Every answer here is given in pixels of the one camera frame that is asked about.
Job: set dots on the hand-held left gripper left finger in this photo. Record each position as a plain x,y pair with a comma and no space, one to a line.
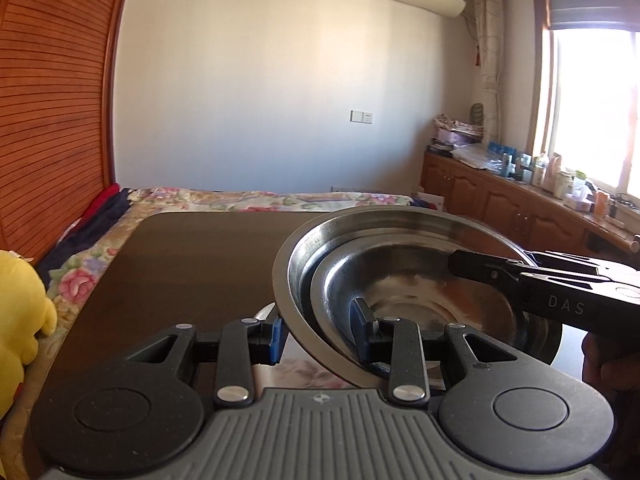
275,342

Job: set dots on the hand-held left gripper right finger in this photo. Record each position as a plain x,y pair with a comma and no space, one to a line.
359,320

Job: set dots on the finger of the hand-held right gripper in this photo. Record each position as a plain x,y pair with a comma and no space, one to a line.
575,266
485,270

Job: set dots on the white floral square plate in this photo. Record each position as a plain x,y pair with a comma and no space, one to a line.
305,375

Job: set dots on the medium steel bowl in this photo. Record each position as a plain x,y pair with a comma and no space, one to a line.
400,280

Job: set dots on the large steel bowl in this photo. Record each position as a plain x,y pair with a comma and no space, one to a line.
300,270

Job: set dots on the person's right hand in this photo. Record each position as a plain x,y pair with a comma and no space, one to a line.
612,365

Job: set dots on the tissue box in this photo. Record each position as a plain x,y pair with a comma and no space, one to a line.
579,202

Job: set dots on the orange packet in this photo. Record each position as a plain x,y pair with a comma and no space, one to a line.
601,204

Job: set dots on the wooden cabinet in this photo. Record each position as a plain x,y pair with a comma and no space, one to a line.
500,200

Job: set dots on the white paper box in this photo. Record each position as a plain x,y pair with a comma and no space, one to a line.
431,200

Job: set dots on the clear plastic bags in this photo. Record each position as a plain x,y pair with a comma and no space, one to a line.
475,157

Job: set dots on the green hand fan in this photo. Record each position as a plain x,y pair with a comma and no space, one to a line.
477,114

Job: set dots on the wooden framed window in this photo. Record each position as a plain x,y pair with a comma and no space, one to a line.
590,110

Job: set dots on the floral bedspread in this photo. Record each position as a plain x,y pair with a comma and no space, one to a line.
75,280

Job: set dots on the patterned beige curtain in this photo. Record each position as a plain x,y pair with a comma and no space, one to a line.
489,60

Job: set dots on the red hanging tassel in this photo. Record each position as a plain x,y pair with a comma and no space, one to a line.
478,56

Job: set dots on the navy cloth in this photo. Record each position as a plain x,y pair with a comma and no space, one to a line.
95,225

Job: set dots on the red cloth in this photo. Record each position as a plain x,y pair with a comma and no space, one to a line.
102,200

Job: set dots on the yellow plush toy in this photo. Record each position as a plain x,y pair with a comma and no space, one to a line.
20,310

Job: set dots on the grey roller blind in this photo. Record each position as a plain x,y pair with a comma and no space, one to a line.
590,5

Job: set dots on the low wall socket strip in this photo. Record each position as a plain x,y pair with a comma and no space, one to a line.
345,189

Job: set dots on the white wall switch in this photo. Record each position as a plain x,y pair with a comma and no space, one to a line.
361,116

